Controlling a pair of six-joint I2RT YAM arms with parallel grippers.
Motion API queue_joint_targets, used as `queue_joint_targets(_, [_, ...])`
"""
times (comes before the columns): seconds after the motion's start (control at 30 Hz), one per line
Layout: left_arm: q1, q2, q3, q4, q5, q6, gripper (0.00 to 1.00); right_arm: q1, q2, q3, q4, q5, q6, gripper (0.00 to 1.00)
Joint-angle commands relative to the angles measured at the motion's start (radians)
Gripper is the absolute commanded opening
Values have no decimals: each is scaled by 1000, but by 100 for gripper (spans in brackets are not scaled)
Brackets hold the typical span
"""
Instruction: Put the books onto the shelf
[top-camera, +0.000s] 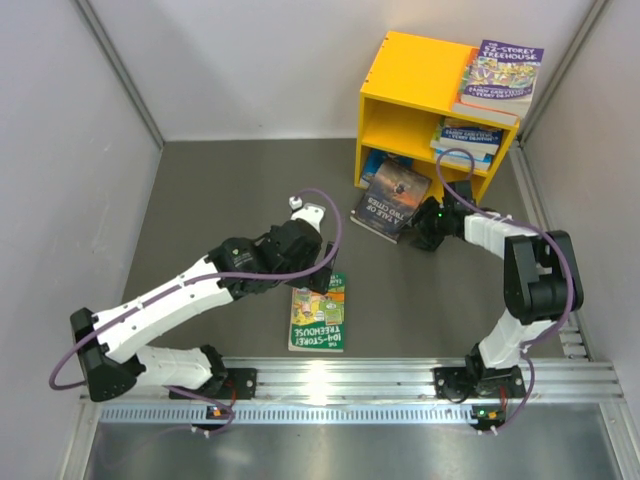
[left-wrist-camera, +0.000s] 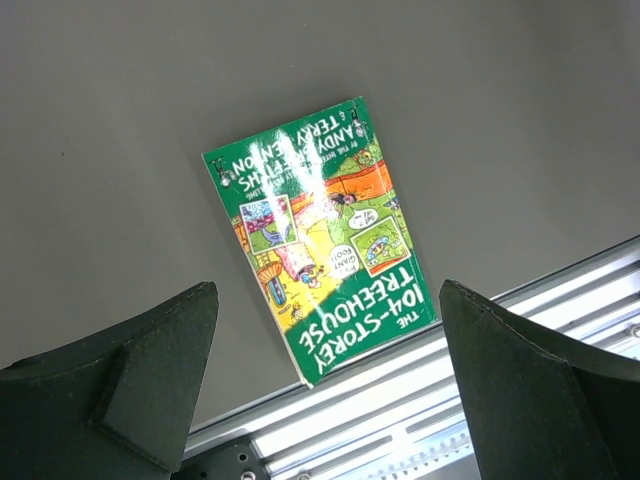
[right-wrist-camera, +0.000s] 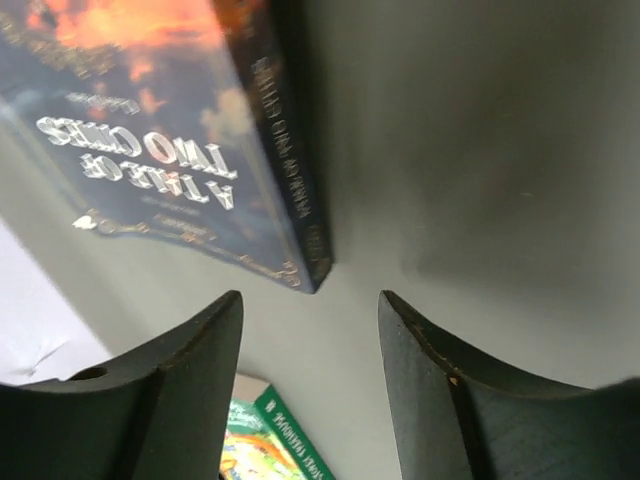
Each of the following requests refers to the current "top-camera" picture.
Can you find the light blue back-cover book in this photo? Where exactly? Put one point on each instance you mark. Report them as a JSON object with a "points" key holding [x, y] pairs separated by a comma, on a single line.
{"points": [[373, 162]]}

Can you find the purple 52-storey book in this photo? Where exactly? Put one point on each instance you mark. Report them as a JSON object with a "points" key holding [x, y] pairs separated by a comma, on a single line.
{"points": [[500, 78]]}

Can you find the dark Tale of Two Cities book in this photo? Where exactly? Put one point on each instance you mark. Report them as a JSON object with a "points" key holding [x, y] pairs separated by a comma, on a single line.
{"points": [[391, 200]]}

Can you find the aluminium mounting rail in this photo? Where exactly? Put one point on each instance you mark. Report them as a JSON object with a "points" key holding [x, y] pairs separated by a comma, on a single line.
{"points": [[359, 391]]}

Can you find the orange 78-storey book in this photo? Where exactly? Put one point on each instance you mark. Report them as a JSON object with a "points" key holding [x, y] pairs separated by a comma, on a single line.
{"points": [[479, 112]]}

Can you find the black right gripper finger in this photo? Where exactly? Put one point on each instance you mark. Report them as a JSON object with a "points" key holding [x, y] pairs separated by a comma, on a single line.
{"points": [[426, 242], [423, 214]]}

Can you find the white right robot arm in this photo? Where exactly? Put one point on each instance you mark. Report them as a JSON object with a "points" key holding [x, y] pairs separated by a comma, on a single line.
{"points": [[541, 284]]}

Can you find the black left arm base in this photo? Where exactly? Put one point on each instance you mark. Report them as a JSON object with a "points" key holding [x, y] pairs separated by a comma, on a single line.
{"points": [[240, 384]]}

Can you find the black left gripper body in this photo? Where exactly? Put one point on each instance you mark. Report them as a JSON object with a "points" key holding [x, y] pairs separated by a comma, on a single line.
{"points": [[308, 263]]}

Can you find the blue 39-storey book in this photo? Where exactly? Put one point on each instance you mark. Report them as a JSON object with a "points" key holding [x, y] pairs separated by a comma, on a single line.
{"points": [[456, 133]]}

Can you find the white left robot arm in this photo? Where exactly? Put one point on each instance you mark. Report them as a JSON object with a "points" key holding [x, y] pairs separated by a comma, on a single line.
{"points": [[115, 353]]}

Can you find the blue 26-storey book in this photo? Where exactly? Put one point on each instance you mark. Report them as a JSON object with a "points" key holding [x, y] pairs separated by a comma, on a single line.
{"points": [[452, 157]]}

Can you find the yellow wooden shelf cabinet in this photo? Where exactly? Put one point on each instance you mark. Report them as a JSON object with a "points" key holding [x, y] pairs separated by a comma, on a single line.
{"points": [[411, 85]]}

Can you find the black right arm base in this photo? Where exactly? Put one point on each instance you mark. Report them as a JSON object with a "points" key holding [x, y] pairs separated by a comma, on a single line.
{"points": [[475, 381]]}

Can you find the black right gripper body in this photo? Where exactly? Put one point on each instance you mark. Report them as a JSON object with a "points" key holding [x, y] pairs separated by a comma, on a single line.
{"points": [[442, 219]]}

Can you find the dark green treehouse book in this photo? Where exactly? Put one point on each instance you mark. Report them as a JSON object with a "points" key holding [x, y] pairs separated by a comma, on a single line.
{"points": [[317, 321]]}

